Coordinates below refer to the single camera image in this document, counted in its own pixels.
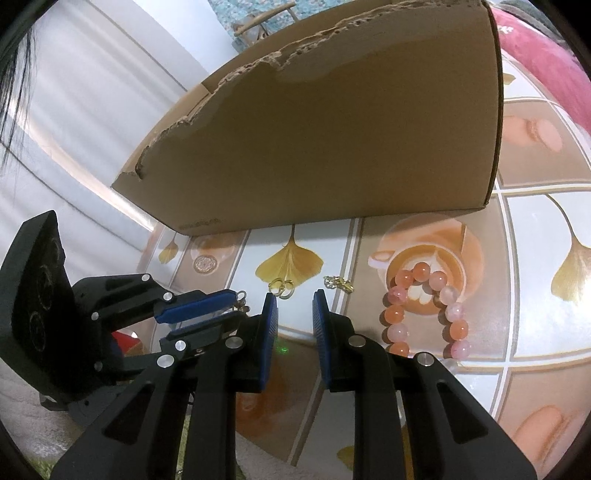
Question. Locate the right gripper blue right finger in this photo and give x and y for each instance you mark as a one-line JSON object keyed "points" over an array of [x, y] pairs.
{"points": [[413, 418]]}

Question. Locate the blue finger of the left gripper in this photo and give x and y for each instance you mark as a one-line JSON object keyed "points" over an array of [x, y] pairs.
{"points": [[203, 334], [178, 308]]}

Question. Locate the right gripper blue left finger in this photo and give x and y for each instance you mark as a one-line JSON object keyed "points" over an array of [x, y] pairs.
{"points": [[189, 432]]}

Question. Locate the ginkgo pattern tablecloth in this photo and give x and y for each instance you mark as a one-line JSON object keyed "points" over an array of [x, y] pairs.
{"points": [[501, 296]]}

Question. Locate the brown cardboard box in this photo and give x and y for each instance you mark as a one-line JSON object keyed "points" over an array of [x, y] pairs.
{"points": [[366, 109]]}

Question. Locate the white curtain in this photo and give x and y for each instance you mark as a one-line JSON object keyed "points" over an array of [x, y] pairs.
{"points": [[96, 77]]}

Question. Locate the wooden chair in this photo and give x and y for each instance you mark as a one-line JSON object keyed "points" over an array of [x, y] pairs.
{"points": [[254, 29]]}

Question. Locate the pink floral blanket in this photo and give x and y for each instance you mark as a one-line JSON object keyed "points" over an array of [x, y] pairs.
{"points": [[558, 70]]}

